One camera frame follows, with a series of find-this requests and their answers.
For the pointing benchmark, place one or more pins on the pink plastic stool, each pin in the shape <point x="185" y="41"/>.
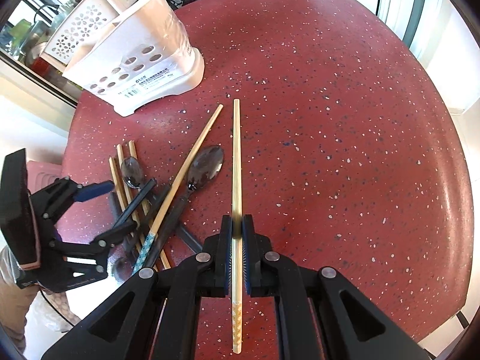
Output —
<point x="41" y="174"/>

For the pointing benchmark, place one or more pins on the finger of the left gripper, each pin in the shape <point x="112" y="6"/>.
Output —
<point x="88" y="192"/>
<point x="115" y="236"/>

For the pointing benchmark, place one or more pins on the pink plastic utensil holder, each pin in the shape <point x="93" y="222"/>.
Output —
<point x="143" y="54"/>

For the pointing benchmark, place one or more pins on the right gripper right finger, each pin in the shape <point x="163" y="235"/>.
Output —
<point x="255" y="246"/>

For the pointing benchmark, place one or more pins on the large dark translucent spoon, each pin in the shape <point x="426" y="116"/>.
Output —
<point x="205" y="166"/>

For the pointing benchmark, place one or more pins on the bamboo chopstick yellow patterned end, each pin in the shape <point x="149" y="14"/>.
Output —
<point x="236" y="247"/>

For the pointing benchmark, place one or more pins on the small dark translucent spoon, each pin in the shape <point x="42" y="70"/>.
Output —
<point x="132" y="173"/>

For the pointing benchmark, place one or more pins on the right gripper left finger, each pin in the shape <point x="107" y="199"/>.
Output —
<point x="217" y="280"/>

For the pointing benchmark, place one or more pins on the bamboo chopstick teal patterned end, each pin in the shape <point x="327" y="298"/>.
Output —
<point x="155" y="227"/>

